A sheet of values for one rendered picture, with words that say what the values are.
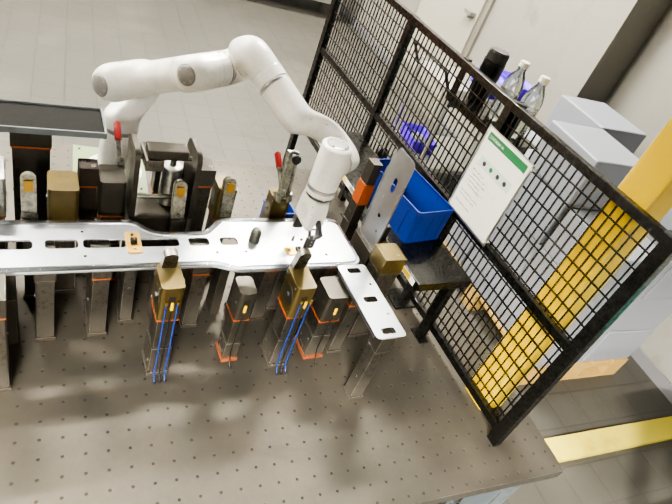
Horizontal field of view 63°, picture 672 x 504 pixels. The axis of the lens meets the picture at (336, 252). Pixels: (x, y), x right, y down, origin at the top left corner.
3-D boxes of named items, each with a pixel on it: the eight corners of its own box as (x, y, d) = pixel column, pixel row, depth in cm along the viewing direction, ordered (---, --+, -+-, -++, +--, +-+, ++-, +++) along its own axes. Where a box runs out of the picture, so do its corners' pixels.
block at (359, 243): (340, 315, 195) (370, 253, 177) (328, 291, 202) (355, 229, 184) (347, 315, 196) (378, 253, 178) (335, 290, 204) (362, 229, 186)
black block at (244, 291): (222, 371, 162) (243, 302, 144) (214, 344, 168) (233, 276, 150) (239, 368, 164) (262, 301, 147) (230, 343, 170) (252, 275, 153)
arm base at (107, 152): (87, 151, 202) (91, 107, 191) (141, 159, 210) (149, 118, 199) (83, 182, 189) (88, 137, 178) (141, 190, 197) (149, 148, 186)
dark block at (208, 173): (179, 272, 185) (200, 169, 160) (175, 258, 190) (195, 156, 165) (194, 272, 188) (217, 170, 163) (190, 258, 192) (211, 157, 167)
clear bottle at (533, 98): (510, 140, 171) (545, 80, 159) (499, 129, 176) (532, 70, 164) (525, 141, 175) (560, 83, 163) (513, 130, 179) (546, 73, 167)
